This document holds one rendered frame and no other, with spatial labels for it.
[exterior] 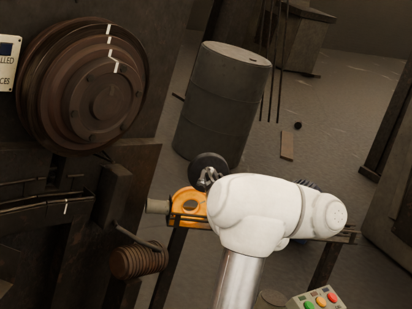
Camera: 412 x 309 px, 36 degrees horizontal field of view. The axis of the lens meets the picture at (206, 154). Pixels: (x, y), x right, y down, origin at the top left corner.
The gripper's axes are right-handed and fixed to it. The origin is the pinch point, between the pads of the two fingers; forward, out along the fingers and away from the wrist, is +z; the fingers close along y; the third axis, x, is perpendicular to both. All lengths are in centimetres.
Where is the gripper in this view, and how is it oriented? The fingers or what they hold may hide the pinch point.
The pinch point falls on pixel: (209, 168)
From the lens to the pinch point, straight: 231.5
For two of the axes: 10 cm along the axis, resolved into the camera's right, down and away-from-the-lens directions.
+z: -1.3, -4.3, 9.0
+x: 2.9, -8.8, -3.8
